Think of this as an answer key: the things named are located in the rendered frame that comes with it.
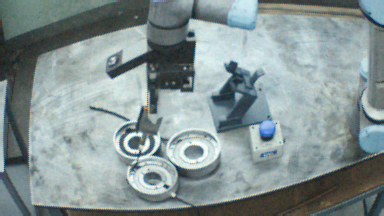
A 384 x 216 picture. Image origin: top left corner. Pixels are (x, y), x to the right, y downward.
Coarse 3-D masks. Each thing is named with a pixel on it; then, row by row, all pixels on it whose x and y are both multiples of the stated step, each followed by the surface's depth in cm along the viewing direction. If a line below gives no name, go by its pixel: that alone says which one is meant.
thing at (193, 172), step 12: (180, 132) 137; (192, 132) 138; (204, 132) 137; (168, 144) 135; (192, 144) 136; (204, 144) 136; (216, 144) 136; (168, 156) 133; (180, 156) 134; (204, 156) 134; (216, 156) 132; (180, 168) 131; (192, 168) 130; (204, 168) 131
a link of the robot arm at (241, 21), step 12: (204, 0) 103; (216, 0) 103; (228, 0) 103; (240, 0) 103; (252, 0) 103; (192, 12) 104; (204, 12) 104; (216, 12) 103; (228, 12) 103; (240, 12) 102; (252, 12) 102; (228, 24) 105; (240, 24) 104; (252, 24) 104
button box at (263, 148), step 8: (256, 128) 135; (256, 136) 134; (272, 136) 133; (280, 136) 133; (256, 144) 132; (264, 144) 132; (272, 144) 132; (280, 144) 132; (256, 152) 132; (264, 152) 132; (272, 152) 133; (280, 152) 133; (256, 160) 134; (264, 160) 134
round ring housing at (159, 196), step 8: (136, 160) 132; (144, 160) 133; (152, 160) 133; (160, 160) 133; (128, 168) 131; (168, 168) 132; (128, 176) 129; (144, 176) 131; (152, 176) 133; (160, 176) 131; (176, 176) 129; (144, 184) 129; (160, 184) 129; (176, 184) 129; (136, 192) 128; (144, 192) 126; (160, 192) 126; (168, 192) 127; (152, 200) 129; (160, 200) 129
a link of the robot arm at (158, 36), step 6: (186, 24) 110; (150, 30) 110; (156, 30) 109; (162, 30) 109; (168, 30) 109; (174, 30) 109; (180, 30) 110; (186, 30) 111; (150, 36) 111; (156, 36) 110; (162, 36) 110; (168, 36) 110; (174, 36) 110; (180, 36) 111; (186, 36) 113; (156, 42) 111; (162, 42) 111; (168, 42) 111; (174, 42) 111
